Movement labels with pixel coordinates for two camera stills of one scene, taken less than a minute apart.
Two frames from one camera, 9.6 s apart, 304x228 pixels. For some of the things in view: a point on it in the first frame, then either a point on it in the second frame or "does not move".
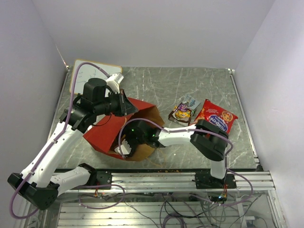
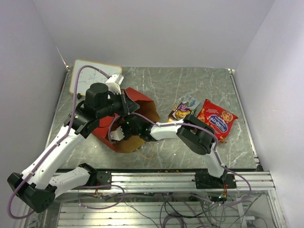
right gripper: x=133 y=148 to x=125 y=135
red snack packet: x=215 y=115 does not move
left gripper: x=125 y=106 does not move
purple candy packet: x=183 y=107 does not move
